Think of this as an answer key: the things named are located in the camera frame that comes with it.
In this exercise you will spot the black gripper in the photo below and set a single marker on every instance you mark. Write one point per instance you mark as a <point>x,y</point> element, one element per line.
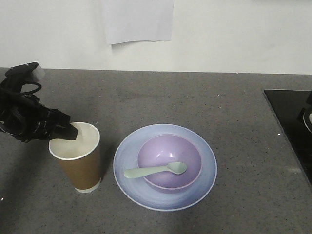
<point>21,114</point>

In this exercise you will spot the pale green plastic spoon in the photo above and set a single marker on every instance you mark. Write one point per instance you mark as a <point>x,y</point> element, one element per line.
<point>176,168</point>

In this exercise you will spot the light blue plastic plate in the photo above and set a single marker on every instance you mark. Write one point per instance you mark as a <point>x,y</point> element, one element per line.
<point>144,194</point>

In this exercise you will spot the brown paper cup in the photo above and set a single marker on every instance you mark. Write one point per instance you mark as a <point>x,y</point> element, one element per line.
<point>80,158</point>

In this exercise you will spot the purple plastic bowl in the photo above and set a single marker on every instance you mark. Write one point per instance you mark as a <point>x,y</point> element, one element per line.
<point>163,149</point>

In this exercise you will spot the black gas stove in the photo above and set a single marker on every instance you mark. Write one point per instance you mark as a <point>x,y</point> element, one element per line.
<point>293,109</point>

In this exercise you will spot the white paper on wall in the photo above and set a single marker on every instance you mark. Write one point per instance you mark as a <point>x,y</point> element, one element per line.
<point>138,20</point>

